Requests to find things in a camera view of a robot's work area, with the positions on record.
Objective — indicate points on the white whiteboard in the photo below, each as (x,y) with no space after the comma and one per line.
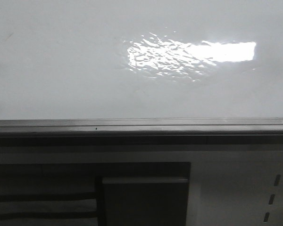
(105,59)

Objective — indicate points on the white perforated metal panel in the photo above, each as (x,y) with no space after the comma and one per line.
(236,189)

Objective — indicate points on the dark cabinet box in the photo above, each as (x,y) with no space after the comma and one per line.
(94,194)

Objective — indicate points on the grey aluminium whiteboard frame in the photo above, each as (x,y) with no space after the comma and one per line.
(169,131)

